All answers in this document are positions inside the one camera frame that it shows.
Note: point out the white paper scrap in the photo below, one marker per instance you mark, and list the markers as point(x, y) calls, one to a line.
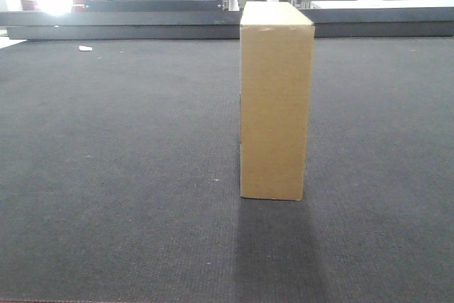
point(83, 48)

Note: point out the black conveyor end frame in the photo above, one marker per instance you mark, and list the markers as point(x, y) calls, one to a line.
point(198, 25)

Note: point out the white work table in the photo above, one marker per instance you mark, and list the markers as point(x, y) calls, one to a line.
point(371, 4)

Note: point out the brown cardboard box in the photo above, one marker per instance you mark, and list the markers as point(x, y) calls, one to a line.
point(276, 53)

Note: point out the black conveyor belt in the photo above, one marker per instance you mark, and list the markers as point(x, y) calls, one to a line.
point(120, 176)

